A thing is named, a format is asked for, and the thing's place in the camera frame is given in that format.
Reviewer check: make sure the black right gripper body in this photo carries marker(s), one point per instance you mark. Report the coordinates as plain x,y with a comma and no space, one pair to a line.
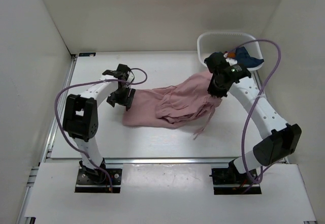
214,90

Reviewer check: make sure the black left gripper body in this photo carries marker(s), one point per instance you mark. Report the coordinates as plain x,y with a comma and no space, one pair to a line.
121,95

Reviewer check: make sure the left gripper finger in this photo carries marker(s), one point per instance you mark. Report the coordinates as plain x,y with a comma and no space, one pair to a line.
112,99
130,98

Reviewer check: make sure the pink trousers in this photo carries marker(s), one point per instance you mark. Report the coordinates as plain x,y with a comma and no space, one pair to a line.
174,106

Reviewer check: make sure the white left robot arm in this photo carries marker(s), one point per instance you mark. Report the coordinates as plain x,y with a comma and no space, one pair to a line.
80,119

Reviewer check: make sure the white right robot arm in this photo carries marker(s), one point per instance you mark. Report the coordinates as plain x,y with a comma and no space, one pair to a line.
279,138

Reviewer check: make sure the blue folded jeans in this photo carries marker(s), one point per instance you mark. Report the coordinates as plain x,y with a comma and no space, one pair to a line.
239,56

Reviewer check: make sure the white plastic basket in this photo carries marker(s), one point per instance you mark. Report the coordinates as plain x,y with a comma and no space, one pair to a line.
219,41

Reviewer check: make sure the dark corner label plate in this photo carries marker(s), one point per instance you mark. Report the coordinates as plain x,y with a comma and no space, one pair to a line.
87,54

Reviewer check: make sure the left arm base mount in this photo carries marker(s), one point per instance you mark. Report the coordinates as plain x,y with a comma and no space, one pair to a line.
89,183

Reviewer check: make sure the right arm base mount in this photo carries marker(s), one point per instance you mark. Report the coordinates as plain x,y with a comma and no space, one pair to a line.
226,183

